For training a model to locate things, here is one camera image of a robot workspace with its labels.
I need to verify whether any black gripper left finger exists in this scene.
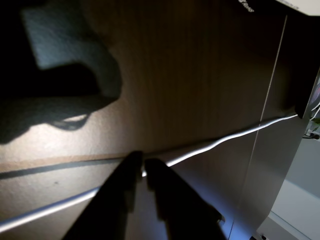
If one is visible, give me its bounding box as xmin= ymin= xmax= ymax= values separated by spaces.
xmin=62 ymin=150 xmax=144 ymax=240

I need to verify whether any white cable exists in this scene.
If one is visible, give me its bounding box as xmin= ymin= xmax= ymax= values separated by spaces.
xmin=0 ymin=113 xmax=302 ymax=232

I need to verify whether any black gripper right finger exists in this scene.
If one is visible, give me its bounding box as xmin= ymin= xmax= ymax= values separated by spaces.
xmin=144 ymin=158 xmax=228 ymax=240

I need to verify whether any grey fabric sofa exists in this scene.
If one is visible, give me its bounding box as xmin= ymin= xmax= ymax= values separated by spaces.
xmin=19 ymin=6 xmax=123 ymax=101

